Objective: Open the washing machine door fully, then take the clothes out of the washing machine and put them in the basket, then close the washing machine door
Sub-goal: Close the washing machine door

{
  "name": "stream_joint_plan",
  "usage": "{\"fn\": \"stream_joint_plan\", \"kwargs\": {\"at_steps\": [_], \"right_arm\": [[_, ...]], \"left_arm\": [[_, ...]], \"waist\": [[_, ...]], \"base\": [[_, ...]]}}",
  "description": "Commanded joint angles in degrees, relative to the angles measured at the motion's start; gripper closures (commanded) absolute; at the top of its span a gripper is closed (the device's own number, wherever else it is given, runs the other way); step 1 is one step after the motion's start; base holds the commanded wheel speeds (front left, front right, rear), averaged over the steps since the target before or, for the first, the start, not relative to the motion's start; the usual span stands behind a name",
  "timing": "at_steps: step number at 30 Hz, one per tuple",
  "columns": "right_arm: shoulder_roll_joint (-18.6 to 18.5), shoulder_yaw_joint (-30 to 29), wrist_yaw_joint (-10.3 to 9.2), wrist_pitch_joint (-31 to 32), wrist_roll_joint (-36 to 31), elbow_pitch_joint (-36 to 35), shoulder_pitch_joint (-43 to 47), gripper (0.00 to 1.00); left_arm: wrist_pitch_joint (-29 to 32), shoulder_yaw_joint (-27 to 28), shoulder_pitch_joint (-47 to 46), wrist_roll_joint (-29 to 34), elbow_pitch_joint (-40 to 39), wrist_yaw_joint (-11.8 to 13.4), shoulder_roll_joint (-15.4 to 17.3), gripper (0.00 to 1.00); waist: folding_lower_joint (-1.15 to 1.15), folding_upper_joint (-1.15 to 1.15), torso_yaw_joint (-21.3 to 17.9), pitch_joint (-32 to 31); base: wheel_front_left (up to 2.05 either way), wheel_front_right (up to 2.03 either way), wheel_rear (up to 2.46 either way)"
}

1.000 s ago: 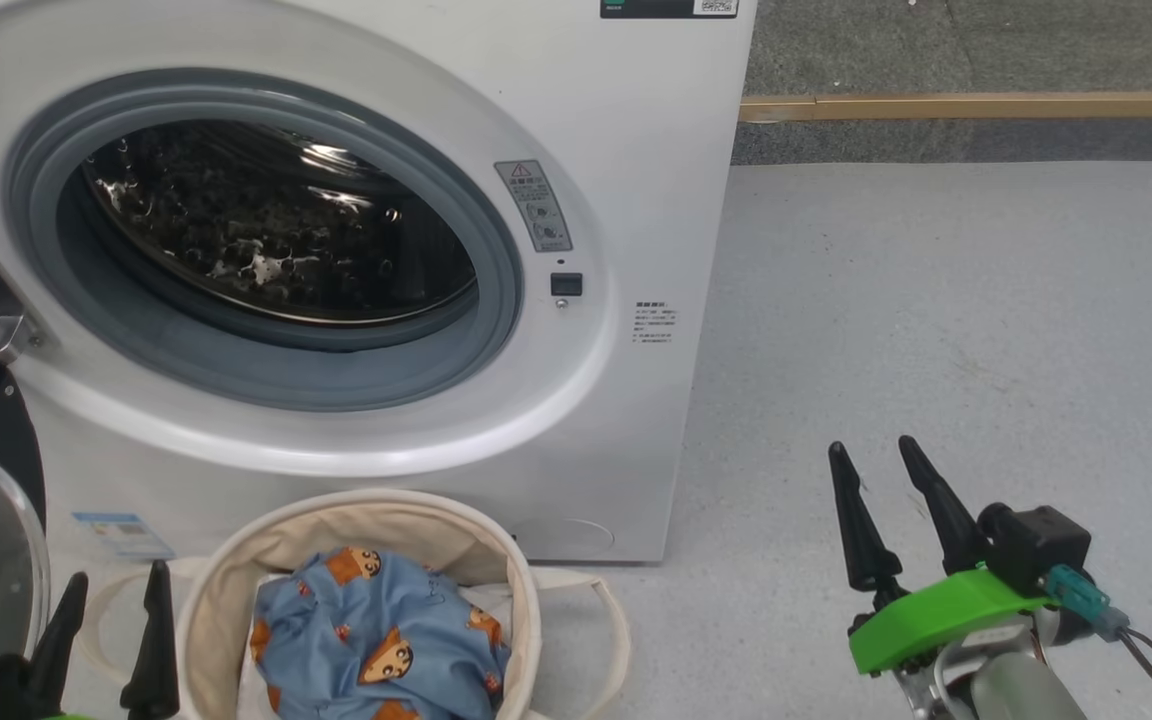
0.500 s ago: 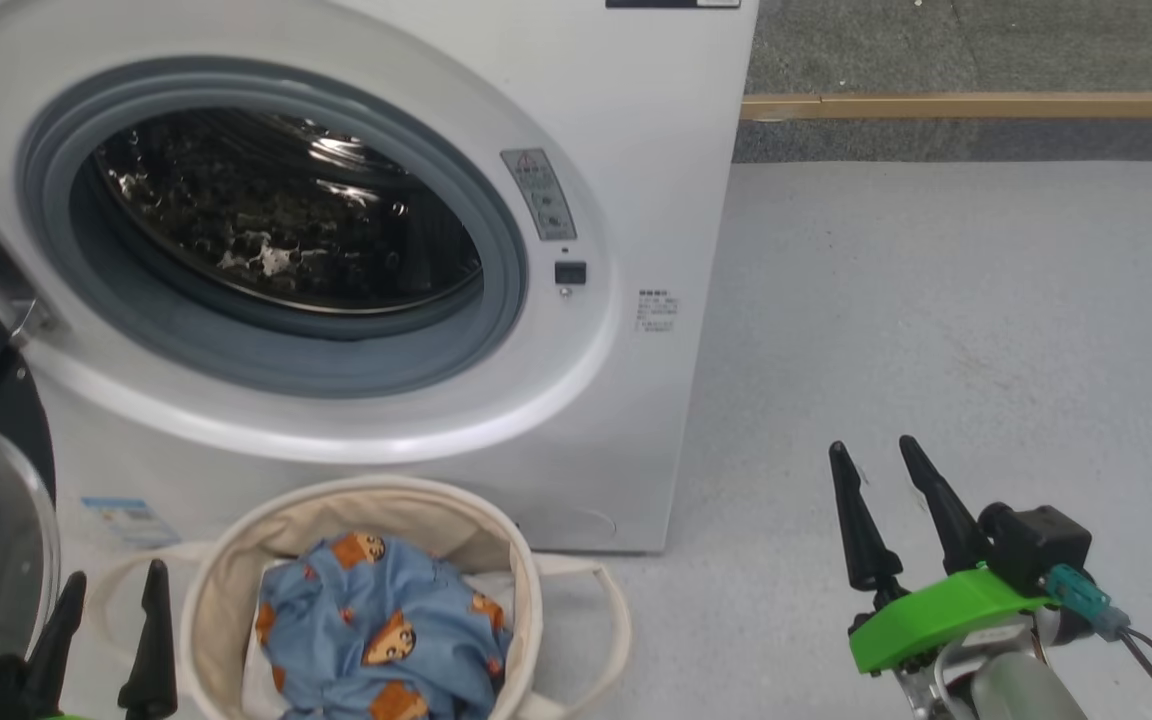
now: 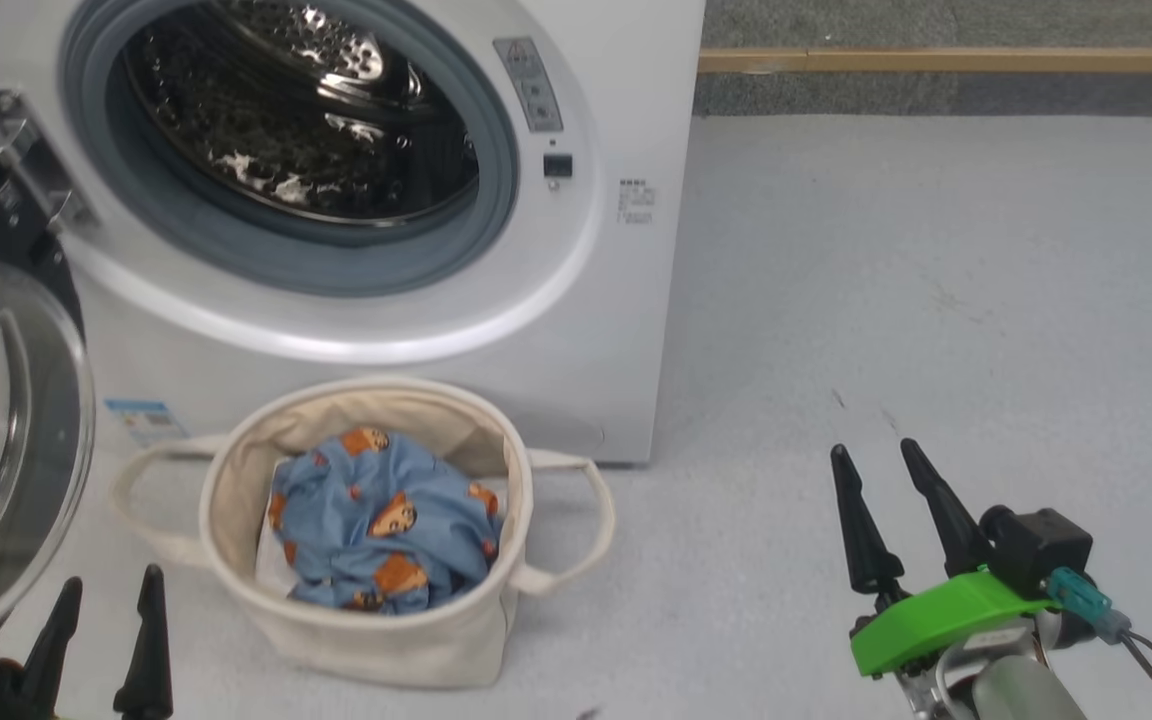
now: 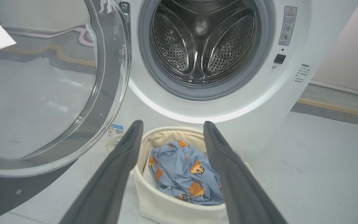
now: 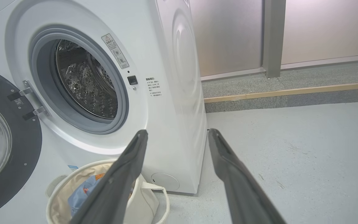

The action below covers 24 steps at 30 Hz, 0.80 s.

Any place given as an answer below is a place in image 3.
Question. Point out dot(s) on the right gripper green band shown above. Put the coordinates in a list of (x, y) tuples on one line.
[(936, 620)]

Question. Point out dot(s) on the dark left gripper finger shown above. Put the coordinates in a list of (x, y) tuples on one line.
[(148, 650), (48, 650)]

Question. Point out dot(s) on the black round washer door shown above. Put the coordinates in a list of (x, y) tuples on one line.
[(6, 420)]

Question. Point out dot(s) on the blue patterned garment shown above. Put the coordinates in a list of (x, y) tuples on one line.
[(386, 520)]

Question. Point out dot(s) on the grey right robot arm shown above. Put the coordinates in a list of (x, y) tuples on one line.
[(1026, 695)]

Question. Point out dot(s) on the cream fabric laundry basket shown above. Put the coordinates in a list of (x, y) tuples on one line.
[(386, 650)]

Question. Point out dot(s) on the white front-load washing machine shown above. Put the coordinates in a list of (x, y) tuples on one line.
[(616, 330)]

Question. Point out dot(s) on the metal door hinge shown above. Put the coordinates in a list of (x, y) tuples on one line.
[(36, 160)]

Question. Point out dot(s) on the white liner sheet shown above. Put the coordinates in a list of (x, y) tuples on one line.
[(266, 565)]

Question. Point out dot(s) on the blue energy label sticker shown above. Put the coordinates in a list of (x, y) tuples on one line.
[(144, 422)]

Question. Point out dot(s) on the perforated steel drum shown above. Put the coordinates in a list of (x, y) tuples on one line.
[(266, 120)]

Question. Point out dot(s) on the grey warning sticker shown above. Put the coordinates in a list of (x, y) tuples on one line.
[(529, 85)]

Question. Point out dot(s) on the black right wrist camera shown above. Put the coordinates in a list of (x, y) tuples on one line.
[(1041, 545)]

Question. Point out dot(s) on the teal right camera connector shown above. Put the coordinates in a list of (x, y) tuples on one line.
[(1086, 603)]

